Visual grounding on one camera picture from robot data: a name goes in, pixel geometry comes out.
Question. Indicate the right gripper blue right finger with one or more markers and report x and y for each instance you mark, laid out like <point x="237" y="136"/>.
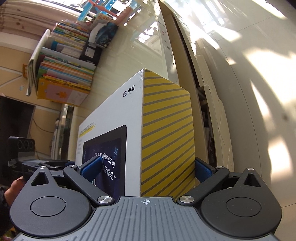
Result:
<point x="210" y="178"/>

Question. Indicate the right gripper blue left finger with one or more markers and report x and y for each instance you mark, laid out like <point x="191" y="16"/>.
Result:
<point x="82" y="176"/>

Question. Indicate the white yellow tablet box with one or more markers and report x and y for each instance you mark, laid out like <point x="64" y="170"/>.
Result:
<point x="144" y="133"/>

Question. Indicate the person's left hand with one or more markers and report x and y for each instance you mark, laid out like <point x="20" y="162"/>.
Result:
<point x="15" y="188"/>

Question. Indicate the yellow pink book box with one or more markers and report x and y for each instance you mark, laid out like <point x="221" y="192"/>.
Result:
<point x="61" y="91"/>

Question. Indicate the stack of children's books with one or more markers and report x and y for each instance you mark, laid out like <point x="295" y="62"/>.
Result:
<point x="67" y="55"/>

